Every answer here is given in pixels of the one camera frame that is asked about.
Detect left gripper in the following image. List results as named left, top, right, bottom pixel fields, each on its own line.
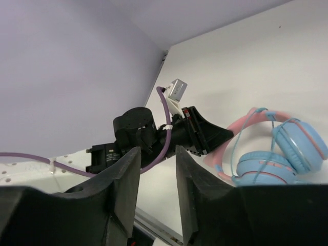
left=165, top=106, right=234, bottom=158

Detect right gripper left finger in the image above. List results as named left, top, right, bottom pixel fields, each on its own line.
left=1, top=148, right=141, bottom=245

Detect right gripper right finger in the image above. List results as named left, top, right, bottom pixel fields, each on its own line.
left=176, top=146, right=327, bottom=245

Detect light blue earphone cable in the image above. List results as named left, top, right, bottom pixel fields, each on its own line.
left=230, top=107, right=303, bottom=187

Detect blue pink cat-ear headphones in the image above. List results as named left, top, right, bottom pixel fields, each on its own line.
left=203, top=108, right=327, bottom=186

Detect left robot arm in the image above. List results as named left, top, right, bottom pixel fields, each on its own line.
left=1, top=107, right=234, bottom=193

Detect aluminium rail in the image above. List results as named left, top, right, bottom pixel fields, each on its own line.
left=133, top=50, right=185, bottom=244

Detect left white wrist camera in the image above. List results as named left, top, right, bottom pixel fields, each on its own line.
left=163, top=79, right=188, bottom=118

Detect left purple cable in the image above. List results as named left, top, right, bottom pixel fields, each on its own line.
left=0, top=86, right=172, bottom=178

